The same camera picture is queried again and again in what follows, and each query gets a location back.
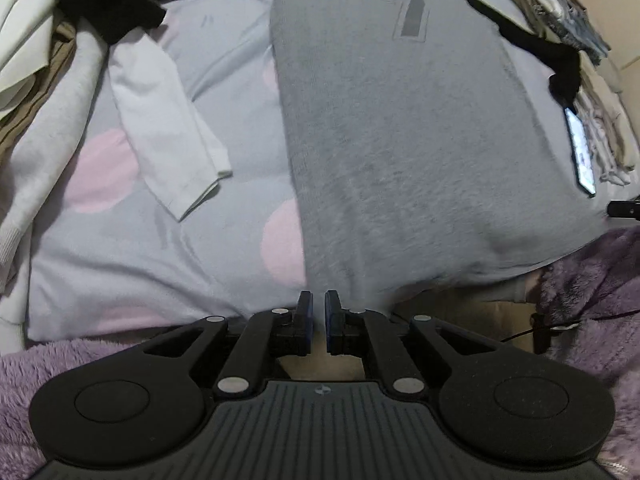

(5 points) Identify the smartphone with lit screen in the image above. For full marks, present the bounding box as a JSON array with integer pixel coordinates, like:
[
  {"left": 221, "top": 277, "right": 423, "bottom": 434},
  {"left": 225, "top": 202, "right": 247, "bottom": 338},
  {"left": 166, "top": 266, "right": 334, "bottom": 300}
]
[{"left": 564, "top": 106, "right": 597, "bottom": 197}]

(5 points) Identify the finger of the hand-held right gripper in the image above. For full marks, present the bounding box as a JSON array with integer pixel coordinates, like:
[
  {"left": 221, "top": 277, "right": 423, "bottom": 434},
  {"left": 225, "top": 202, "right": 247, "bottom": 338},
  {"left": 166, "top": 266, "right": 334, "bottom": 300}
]
[{"left": 606, "top": 201, "right": 640, "bottom": 220}]

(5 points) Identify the white knit sweater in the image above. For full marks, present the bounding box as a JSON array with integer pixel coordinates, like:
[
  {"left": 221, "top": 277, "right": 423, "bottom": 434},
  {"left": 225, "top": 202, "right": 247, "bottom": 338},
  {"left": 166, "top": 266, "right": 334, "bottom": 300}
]
[{"left": 107, "top": 27, "right": 234, "bottom": 222}]

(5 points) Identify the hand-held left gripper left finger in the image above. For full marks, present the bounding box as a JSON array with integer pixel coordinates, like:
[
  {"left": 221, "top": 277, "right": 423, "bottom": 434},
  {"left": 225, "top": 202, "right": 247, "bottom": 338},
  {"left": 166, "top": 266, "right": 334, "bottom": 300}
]
[{"left": 145, "top": 290, "right": 316, "bottom": 401}]

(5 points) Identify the light grey sweatshirt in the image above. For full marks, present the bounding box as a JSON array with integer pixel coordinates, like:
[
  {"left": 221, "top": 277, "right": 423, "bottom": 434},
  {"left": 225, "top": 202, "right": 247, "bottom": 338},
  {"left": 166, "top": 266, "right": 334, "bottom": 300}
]
[{"left": 0, "top": 25, "right": 113, "bottom": 346}]

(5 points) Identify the stack of folded clothes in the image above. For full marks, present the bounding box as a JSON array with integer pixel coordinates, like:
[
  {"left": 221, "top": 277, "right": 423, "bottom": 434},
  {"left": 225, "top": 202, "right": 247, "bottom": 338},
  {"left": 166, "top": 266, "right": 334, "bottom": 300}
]
[{"left": 495, "top": 0, "right": 640, "bottom": 187}]

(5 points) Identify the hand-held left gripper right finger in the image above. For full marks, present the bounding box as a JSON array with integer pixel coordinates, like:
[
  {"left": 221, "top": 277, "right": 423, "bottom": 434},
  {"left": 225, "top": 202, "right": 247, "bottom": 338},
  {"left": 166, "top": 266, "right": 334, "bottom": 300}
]
[{"left": 324, "top": 289, "right": 496, "bottom": 401}]

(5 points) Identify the black cable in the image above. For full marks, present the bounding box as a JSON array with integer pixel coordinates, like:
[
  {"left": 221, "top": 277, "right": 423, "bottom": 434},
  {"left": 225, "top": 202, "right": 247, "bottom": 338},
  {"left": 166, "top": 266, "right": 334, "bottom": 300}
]
[{"left": 492, "top": 310, "right": 640, "bottom": 356}]

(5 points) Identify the purple fuzzy blanket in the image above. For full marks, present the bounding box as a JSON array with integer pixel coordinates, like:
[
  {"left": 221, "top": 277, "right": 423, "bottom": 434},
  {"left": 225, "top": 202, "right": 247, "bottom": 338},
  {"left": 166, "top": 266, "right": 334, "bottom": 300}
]
[{"left": 0, "top": 227, "right": 640, "bottom": 480}]

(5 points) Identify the bed with polka dot sheet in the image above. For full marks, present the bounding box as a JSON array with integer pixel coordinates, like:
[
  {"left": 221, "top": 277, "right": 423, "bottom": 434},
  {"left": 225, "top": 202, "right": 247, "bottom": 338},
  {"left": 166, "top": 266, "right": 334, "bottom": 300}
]
[{"left": 22, "top": 0, "right": 640, "bottom": 346}]

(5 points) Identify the grey shirt with black sleeves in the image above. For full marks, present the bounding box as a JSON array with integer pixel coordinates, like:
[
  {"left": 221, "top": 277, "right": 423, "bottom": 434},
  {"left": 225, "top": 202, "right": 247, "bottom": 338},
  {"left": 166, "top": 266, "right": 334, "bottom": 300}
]
[{"left": 39, "top": 0, "right": 608, "bottom": 311}]

